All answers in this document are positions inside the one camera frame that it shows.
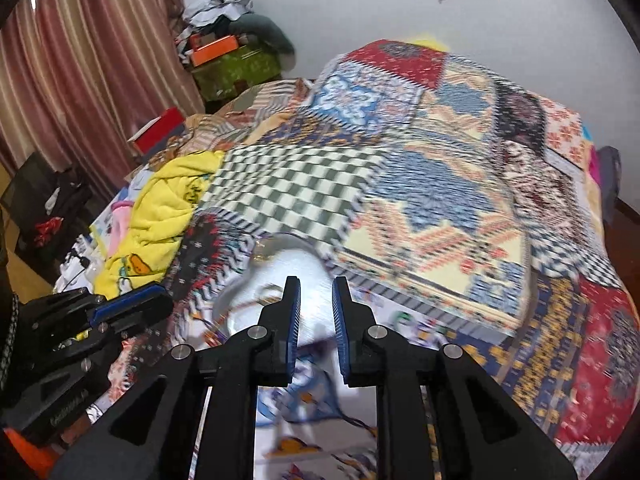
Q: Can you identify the patchwork printed blanket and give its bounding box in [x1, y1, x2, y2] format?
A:
[122, 39, 632, 476]

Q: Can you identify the green patterned box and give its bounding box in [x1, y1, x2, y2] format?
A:
[192, 45, 282, 102]

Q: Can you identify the white cartoon printed bedsheet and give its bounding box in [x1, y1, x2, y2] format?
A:
[54, 185, 388, 480]

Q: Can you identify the pile of grey clothes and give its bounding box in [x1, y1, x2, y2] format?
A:
[175, 0, 257, 48]

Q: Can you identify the black bag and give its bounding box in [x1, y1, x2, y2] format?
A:
[0, 152, 103, 273]

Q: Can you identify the pink cloth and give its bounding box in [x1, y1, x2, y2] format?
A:
[107, 202, 138, 256]

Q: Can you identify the red box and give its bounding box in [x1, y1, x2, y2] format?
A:
[127, 106, 187, 156]

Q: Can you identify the gold bangle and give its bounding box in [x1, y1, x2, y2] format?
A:
[254, 283, 287, 307]

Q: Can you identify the white bowl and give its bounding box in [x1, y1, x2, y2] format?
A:
[212, 234, 335, 353]

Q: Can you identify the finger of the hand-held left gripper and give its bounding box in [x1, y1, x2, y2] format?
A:
[75, 284, 175, 367]
[26, 289, 107, 333]

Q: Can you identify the striped pink curtain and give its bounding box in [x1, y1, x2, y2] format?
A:
[0, 0, 207, 201]

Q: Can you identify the yellow cartoon towel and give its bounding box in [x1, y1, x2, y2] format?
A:
[95, 150, 226, 297]

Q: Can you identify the orange box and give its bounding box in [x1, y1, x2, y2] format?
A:
[190, 35, 239, 67]

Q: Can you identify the grey-blue cloth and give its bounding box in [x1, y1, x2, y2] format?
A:
[597, 146, 624, 226]

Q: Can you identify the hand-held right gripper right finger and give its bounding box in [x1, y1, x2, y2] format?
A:
[332, 276, 579, 480]

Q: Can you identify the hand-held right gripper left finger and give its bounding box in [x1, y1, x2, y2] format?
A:
[50, 276, 302, 480]

